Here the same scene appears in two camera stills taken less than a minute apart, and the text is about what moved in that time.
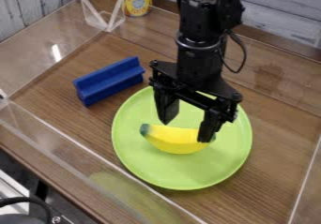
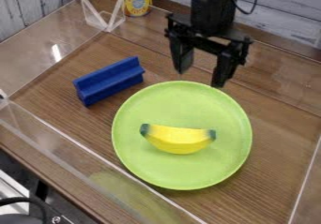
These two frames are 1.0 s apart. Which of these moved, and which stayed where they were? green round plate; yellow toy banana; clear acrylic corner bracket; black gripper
Moved: black gripper
Stayed: green round plate; yellow toy banana; clear acrylic corner bracket
